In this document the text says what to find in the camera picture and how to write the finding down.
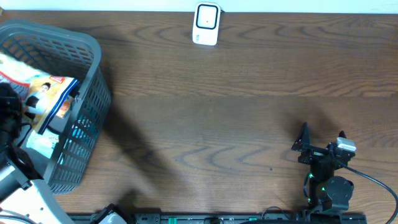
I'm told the yellow noodle snack bag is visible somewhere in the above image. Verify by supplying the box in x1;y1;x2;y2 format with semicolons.
1;54;79;134

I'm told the teal wet wipes pack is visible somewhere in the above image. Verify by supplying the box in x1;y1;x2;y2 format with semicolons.
26;129;59;159

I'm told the orange tissue pack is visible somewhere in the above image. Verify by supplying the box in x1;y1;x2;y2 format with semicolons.
56;96;74;119

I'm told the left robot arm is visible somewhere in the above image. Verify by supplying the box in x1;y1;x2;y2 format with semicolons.
1;83;73;224

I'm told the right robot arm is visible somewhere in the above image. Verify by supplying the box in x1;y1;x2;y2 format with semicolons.
291;123;356;223

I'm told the white barcode scanner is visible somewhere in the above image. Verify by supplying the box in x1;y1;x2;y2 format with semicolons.
192;2;221;46

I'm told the grey plastic basket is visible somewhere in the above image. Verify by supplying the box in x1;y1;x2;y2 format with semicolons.
1;20;111;195

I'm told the black cable right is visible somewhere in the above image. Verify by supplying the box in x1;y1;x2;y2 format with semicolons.
338;161;398;223

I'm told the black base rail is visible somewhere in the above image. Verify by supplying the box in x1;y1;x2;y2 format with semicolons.
127;213;368;224

